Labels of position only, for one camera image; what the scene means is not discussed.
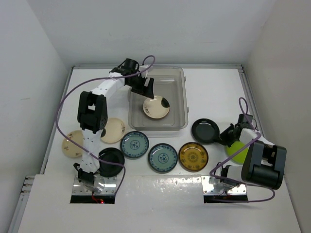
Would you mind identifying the metal base plate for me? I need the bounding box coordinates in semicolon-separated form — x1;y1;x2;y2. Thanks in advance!
71;174;117;196
201;176;247;197

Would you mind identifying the yellow patterned plate near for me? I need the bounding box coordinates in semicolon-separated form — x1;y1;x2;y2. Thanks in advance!
178;142;209;172

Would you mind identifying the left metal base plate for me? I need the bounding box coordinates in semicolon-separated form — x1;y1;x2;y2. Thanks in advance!
71;174;117;196

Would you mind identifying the teal patterned plate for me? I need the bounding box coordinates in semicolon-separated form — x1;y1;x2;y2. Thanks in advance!
120;131;150;159
148;143;178;173

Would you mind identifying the clear plastic bin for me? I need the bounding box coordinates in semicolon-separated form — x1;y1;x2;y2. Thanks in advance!
128;67;188;131

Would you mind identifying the teal patterned plate right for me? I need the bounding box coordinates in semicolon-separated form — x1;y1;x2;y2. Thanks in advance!
148;143;178;173

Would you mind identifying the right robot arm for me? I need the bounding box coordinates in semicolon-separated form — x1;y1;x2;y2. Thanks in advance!
219;114;287;190

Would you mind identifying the lime green plate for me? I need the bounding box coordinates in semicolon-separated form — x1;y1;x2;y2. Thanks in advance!
225;140;251;166

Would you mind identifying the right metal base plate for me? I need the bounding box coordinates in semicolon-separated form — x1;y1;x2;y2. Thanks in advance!
201;176;247;197

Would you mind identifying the black plate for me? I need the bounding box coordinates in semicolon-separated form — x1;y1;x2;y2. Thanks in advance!
99;148;125;178
191;118;220;144

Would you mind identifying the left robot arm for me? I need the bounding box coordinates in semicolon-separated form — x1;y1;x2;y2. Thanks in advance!
77;58;154;187

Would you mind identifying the cream plate near left edge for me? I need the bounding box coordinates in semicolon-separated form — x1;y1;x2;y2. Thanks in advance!
62;130;83;158

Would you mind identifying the teal patterned plate left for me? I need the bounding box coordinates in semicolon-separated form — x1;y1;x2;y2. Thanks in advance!
120;131;150;159

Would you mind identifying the cream plate green patch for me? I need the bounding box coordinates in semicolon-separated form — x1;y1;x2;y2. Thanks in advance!
101;117;125;144
142;95;170;119

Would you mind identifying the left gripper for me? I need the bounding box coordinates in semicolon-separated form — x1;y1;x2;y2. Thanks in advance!
126;73;153;99

